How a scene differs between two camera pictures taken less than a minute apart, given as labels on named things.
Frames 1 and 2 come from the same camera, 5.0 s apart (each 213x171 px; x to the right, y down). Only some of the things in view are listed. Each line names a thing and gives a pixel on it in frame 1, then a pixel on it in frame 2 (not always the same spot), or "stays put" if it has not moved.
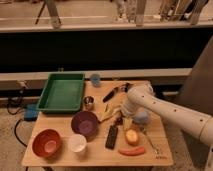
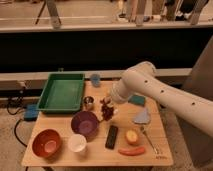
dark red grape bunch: (118, 121) -> (106, 111)
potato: (131, 136) stays put
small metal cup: (88, 102) stays put
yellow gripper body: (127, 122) -> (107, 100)
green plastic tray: (62, 92) stays put
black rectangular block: (111, 137) stays put
